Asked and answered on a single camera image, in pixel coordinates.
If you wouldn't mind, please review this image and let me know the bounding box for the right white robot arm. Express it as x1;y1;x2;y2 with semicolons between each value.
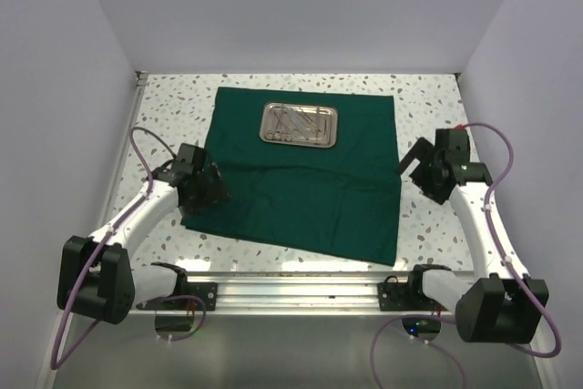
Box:
397;128;549;345

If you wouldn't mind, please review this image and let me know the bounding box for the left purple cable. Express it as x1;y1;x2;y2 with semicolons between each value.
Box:
48;127;207;370

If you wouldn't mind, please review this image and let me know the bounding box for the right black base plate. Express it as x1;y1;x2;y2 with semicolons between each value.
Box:
376;282;446;312

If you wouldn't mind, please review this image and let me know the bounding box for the stainless steel instrument tray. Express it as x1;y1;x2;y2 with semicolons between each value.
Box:
258;101;339;150

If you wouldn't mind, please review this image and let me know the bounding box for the steel surgical instruments pile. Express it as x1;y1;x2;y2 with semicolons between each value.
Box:
266;106;332;143

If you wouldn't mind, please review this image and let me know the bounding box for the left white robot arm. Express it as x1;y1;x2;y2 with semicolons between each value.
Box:
56;143;229;324

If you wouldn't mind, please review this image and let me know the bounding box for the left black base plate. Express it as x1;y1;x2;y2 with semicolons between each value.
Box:
137;282;218;312

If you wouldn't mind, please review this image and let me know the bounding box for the green surgical cloth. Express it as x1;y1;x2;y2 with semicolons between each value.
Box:
182;87;402;265

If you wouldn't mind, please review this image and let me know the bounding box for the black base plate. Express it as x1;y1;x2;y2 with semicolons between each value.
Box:
137;282;218;312
376;282;446;312

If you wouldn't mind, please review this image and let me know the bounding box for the aluminium rail frame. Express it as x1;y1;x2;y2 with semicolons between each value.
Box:
36;70;559;389

